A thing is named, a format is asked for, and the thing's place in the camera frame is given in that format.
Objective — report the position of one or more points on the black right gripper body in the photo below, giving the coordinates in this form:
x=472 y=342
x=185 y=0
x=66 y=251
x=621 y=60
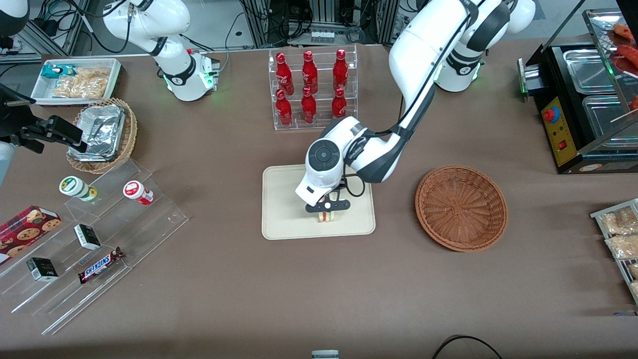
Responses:
x=15 y=123

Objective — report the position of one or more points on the triangle sandwich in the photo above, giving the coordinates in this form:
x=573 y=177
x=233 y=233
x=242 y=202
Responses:
x=327 y=216

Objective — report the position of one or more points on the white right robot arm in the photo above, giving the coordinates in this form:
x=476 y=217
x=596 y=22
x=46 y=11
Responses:
x=174 y=65

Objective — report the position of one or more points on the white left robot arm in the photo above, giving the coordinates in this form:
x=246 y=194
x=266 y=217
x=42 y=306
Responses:
x=428 y=50

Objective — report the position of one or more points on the beige plastic tray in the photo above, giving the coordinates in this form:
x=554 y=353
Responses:
x=284 y=209

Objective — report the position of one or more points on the white snack tray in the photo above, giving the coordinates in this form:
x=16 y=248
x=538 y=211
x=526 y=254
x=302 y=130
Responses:
x=42 y=89

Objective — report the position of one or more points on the oval wicker basket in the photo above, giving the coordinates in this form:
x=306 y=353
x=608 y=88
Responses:
x=129 y=134

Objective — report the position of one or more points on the round brown wicker basket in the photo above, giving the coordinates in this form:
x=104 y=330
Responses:
x=461 y=207

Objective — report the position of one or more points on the grey snack tray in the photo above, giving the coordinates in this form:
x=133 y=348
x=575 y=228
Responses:
x=598 y=215

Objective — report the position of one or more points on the aluminium foil container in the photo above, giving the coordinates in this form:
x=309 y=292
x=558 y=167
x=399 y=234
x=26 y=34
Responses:
x=102 y=129

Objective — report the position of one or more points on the large clear bag of crackers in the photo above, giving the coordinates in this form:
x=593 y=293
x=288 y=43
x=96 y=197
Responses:
x=84 y=82

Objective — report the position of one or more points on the green lid white jar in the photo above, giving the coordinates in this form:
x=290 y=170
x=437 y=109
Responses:
x=75 y=187

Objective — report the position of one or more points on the teal snack packet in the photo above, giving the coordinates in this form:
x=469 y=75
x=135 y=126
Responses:
x=57 y=71

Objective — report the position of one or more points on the clear acrylic bottle rack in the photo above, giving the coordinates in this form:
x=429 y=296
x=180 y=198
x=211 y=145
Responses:
x=321 y=117

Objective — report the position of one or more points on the red cookie box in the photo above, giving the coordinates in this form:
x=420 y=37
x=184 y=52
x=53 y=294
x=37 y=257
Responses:
x=25 y=229

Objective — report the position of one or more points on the red cola bottle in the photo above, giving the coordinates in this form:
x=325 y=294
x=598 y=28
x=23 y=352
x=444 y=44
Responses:
x=339 y=103
x=284 y=107
x=308 y=105
x=283 y=73
x=340 y=69
x=309 y=71

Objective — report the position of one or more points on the red lid white jar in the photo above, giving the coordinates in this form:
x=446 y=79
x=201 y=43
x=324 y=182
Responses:
x=137 y=192

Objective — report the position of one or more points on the small black box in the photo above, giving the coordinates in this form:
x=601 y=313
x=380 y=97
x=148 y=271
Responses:
x=42 y=269
x=87 y=237

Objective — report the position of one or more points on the clear acrylic step shelf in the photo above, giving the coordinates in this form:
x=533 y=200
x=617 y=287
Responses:
x=129 y=234

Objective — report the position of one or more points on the Snickers chocolate bar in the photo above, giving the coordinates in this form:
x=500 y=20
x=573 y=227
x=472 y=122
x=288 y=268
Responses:
x=99 y=266

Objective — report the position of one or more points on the small grey white device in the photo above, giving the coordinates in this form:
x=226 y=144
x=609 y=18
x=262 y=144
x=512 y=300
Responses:
x=325 y=354

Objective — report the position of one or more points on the white power strip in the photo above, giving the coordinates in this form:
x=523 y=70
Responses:
x=322 y=36

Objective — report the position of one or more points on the black food warmer machine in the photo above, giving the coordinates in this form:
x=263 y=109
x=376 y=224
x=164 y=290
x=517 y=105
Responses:
x=563 y=134

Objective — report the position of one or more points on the clear bag of snacks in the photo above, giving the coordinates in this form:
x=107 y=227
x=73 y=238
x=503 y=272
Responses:
x=624 y=246
x=618 y=220
x=634 y=270

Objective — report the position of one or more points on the steel pan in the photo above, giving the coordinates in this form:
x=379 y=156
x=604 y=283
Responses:
x=588 y=70
x=605 y=119

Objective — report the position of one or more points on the aluminium frame rack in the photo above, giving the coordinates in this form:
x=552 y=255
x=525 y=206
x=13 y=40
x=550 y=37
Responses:
x=259 y=22

